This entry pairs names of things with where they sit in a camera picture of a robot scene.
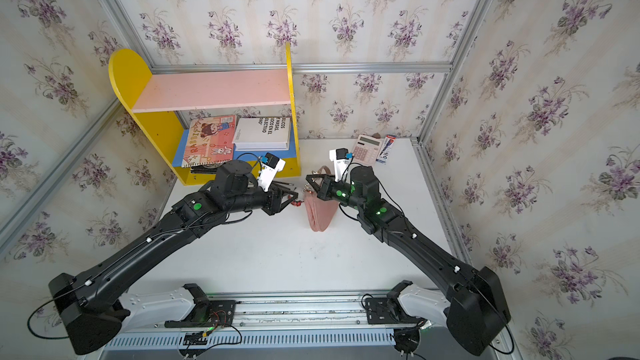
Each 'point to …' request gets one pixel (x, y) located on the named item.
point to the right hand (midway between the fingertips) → (310, 179)
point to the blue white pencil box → (386, 148)
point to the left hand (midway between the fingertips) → (298, 196)
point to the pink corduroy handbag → (320, 212)
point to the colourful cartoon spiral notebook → (209, 141)
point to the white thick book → (262, 133)
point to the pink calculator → (367, 150)
